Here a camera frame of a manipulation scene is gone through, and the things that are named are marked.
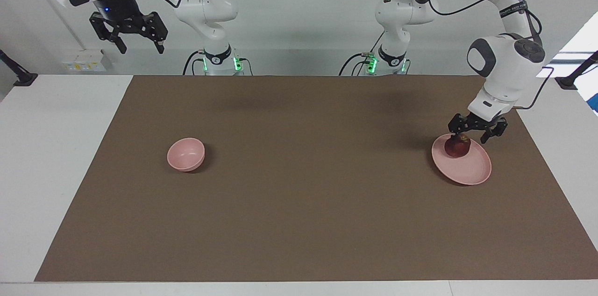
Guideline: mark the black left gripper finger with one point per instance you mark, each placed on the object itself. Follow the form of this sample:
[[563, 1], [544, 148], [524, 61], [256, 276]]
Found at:
[[496, 130], [460, 124]]

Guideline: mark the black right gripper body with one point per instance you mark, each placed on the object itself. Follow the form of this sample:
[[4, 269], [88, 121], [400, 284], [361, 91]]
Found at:
[[119, 9]]

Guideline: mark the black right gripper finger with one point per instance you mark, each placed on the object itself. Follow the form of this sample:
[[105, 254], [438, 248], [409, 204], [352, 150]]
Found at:
[[156, 27], [105, 29]]

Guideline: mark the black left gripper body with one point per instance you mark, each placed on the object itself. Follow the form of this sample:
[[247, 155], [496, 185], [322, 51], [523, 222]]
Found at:
[[481, 122]]

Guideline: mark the dark red apple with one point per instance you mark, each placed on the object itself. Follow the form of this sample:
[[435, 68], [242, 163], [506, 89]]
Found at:
[[457, 147]]

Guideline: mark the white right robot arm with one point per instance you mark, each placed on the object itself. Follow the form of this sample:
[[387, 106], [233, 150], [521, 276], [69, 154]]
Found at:
[[205, 6]]

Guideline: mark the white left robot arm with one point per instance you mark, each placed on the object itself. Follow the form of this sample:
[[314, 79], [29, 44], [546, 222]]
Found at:
[[509, 67]]

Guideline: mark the pink plate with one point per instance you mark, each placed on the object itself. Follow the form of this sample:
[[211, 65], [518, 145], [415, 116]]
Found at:
[[467, 170]]

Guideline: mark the pink bowl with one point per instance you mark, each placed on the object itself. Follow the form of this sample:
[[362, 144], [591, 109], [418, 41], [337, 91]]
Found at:
[[186, 155]]

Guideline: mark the blue object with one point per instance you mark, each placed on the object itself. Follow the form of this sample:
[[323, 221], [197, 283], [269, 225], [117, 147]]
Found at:
[[594, 103]]

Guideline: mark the brown table mat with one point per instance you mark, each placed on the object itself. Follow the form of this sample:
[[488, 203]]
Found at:
[[303, 193]]

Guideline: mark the white wall socket box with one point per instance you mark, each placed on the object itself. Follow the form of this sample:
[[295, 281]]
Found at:
[[84, 62]]

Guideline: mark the black table clamp mount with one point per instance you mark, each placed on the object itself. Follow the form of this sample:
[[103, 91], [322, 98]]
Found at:
[[23, 80], [567, 82]]

